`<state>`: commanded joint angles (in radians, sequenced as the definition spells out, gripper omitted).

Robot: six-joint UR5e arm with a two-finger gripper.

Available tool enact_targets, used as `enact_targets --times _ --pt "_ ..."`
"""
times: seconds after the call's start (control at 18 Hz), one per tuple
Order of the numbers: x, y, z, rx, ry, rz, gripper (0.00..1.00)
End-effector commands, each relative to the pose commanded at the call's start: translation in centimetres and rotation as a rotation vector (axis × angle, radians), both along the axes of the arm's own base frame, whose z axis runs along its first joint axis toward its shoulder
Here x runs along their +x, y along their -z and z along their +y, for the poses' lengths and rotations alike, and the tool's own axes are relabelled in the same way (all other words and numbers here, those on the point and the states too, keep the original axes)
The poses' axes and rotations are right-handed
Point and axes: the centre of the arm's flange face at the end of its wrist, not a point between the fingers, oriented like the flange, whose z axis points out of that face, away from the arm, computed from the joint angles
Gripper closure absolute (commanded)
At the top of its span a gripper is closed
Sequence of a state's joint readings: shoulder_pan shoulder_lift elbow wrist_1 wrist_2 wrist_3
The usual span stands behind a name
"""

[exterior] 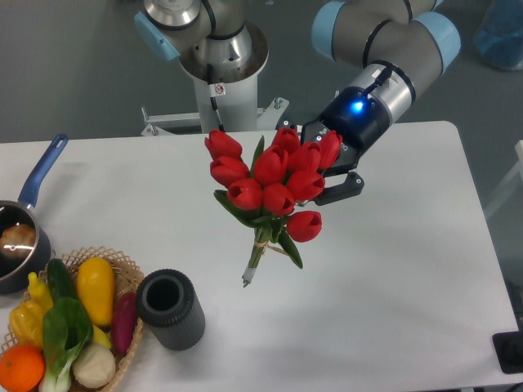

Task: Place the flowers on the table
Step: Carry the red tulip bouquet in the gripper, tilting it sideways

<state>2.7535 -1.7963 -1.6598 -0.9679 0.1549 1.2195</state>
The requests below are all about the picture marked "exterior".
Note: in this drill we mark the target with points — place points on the blue translucent container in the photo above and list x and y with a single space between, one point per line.
498 40

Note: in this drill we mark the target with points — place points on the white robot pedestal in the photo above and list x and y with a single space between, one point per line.
232 105

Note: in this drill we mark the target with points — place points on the green bok choy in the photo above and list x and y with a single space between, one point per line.
66 330

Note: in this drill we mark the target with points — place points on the black device at edge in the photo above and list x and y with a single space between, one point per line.
508 348

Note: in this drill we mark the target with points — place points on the purple eggplant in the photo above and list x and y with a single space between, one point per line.
124 322

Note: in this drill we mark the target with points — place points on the orange fruit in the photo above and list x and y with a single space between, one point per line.
22 368

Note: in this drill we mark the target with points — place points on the blue handled saucepan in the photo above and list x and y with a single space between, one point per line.
15 272

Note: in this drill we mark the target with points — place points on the yellow bell pepper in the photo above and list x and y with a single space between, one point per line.
26 323

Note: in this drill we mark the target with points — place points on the beige round bun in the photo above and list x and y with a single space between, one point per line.
94 367

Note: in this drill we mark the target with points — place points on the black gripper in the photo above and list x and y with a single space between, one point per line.
360 119

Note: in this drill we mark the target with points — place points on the yellow banana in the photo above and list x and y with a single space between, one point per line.
100 337

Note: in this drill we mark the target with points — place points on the brown bread in pan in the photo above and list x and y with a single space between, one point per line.
18 241

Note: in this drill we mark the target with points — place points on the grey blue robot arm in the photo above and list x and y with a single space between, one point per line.
401 48

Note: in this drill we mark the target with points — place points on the red tulip bouquet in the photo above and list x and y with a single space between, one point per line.
264 195

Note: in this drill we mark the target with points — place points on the woven wicker basket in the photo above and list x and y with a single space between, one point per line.
127 276

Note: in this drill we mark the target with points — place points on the yellow squash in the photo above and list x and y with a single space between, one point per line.
95 288

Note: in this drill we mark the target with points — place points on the dark grey ribbed vase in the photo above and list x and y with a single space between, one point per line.
167 302

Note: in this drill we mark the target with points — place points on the dark green cucumber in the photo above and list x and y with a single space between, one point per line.
59 280

